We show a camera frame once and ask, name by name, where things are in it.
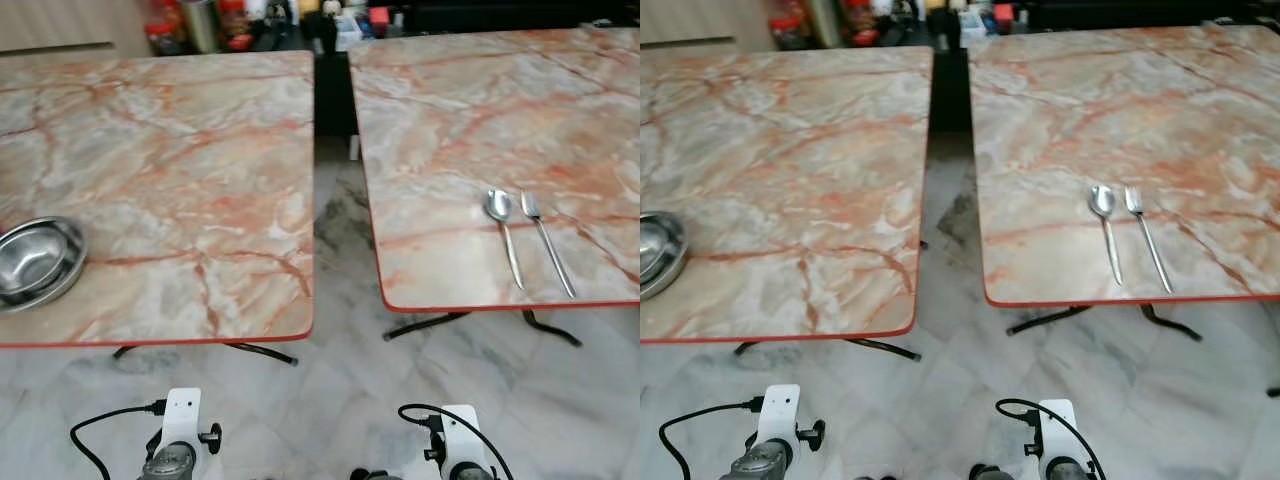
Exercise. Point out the red lid plastic jar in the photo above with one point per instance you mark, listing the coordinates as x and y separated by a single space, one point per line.
235 28
165 35
788 30
859 24

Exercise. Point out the white small box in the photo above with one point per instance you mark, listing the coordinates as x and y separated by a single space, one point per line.
972 28
349 33

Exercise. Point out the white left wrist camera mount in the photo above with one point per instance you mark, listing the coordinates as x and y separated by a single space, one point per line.
779 410
182 415

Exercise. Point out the stainless steel canister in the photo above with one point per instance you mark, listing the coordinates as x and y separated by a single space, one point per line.
201 25
824 22

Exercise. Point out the stainless steel fork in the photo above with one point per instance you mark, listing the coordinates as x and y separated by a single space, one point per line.
545 240
1146 235

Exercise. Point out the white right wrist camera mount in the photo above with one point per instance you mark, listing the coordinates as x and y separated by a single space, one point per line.
462 430
1058 422

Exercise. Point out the black metal table base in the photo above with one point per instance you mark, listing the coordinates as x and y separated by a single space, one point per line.
1165 322
262 350
545 328
880 348

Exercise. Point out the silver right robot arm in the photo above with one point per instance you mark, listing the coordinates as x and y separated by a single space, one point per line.
1068 470
472 472

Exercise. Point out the black tv unit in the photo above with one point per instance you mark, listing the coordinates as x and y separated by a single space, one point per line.
1120 10
520 12

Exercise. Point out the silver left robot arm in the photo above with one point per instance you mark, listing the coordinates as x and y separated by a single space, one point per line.
170 465
765 464

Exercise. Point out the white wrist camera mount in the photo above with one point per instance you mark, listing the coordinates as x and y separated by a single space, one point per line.
1058 422
182 415
462 430
779 410

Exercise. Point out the red small container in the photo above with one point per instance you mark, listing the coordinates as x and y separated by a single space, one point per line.
378 20
1003 15

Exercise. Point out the light wooden cabinet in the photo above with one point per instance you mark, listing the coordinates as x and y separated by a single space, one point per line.
70 25
700 22

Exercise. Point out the round stainless steel bowl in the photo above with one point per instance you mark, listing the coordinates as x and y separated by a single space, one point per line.
38 262
660 255

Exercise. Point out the stainless steel spoon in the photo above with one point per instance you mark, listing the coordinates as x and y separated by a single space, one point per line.
1102 200
498 205

